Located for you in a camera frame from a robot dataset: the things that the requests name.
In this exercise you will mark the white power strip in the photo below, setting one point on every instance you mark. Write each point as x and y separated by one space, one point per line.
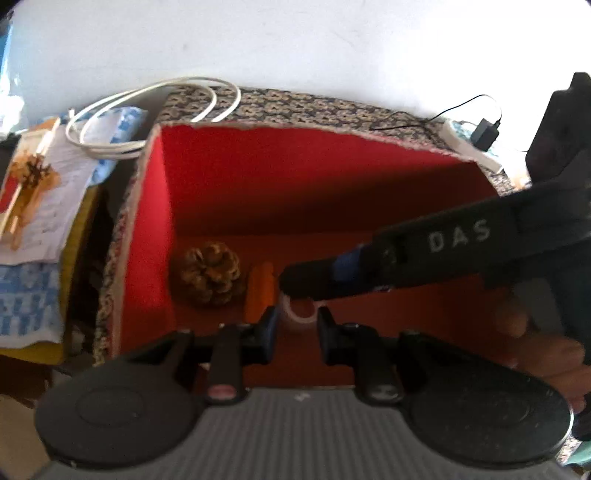
466 147

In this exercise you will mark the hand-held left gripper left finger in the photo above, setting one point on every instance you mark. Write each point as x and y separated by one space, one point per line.
268 334

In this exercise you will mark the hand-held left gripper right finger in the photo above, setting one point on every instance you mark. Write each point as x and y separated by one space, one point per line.
327 337

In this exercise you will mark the card with pine cone decoration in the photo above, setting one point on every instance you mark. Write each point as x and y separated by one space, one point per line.
27 184

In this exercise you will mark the small orange block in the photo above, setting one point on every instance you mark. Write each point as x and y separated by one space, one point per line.
259 290

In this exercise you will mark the brown pine cone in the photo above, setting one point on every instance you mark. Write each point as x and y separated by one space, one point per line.
207 272

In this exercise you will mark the person's right hand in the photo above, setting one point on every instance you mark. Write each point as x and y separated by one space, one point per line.
545 355

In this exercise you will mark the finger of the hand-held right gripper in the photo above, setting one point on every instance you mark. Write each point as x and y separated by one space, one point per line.
314 279

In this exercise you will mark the blue patterned cloth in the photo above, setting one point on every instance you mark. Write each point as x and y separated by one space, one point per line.
27 300

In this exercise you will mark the white paper sheet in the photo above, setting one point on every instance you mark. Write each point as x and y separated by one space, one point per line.
67 194

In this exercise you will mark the red patterned cardboard box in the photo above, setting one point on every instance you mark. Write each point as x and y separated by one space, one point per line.
300 184

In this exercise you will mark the yellow side table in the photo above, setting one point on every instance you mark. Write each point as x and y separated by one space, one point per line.
78 240

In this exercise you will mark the black charger adapter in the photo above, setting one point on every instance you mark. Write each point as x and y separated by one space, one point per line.
485 134

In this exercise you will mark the small pale tape roll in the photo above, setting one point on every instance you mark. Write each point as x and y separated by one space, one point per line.
300 318

